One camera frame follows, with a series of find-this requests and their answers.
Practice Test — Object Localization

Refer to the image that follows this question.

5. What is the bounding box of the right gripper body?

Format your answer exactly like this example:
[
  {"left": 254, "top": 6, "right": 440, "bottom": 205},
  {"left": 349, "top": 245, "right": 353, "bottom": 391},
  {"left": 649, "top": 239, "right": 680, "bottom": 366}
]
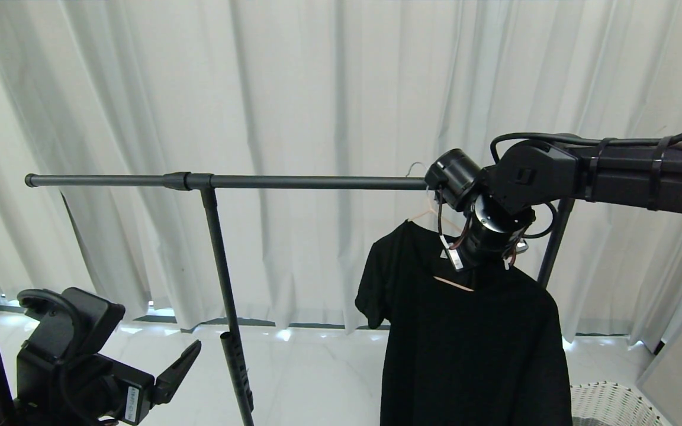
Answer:
[{"left": 443, "top": 200, "right": 535, "bottom": 273}]

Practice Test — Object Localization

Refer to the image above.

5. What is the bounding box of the black clothes rack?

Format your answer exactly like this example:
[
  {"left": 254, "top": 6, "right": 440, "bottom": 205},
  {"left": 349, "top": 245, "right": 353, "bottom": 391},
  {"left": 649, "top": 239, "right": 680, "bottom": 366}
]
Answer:
[{"left": 25, "top": 172, "right": 575, "bottom": 426}]

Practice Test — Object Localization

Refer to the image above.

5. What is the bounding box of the black garment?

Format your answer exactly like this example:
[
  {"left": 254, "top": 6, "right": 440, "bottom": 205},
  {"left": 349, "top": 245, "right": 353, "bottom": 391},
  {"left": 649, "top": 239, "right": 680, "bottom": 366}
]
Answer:
[{"left": 355, "top": 220, "right": 572, "bottom": 426}]

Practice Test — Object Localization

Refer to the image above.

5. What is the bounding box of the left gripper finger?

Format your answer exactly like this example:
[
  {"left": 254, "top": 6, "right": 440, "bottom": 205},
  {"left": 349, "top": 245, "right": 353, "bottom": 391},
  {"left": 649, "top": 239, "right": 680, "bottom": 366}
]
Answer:
[{"left": 153, "top": 339, "right": 202, "bottom": 406}]

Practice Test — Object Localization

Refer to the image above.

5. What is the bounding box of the white curtain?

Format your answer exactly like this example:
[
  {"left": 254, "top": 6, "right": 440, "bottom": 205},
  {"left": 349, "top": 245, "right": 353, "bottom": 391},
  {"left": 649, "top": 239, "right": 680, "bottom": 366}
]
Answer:
[{"left": 0, "top": 0, "right": 682, "bottom": 353}]

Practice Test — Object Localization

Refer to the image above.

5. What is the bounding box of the black cable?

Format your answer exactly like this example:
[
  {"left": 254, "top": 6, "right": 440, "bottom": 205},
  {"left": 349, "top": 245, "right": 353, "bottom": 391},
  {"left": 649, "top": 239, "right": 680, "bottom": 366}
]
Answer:
[
  {"left": 490, "top": 117, "right": 682, "bottom": 163},
  {"left": 17, "top": 289, "right": 117, "bottom": 426}
]

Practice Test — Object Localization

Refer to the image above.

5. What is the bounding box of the white laundry basket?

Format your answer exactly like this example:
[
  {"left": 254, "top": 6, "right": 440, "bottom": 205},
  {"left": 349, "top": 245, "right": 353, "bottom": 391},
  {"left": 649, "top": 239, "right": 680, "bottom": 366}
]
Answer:
[{"left": 571, "top": 382, "right": 657, "bottom": 426}]

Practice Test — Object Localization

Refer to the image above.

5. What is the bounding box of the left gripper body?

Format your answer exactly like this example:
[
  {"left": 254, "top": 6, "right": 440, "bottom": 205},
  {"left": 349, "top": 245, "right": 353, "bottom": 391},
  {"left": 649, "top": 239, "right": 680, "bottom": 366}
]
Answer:
[{"left": 17, "top": 354, "right": 156, "bottom": 426}]

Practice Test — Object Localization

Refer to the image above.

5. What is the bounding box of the pink clothes hanger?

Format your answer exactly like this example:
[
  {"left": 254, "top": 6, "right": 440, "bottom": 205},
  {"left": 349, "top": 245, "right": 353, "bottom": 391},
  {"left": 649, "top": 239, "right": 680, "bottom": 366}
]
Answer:
[{"left": 406, "top": 162, "right": 475, "bottom": 292}]

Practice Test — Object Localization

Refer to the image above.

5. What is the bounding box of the window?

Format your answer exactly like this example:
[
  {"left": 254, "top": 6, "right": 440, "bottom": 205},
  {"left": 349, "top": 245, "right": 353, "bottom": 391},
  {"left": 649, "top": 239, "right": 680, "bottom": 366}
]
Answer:
[{"left": 0, "top": 295, "right": 177, "bottom": 324}]

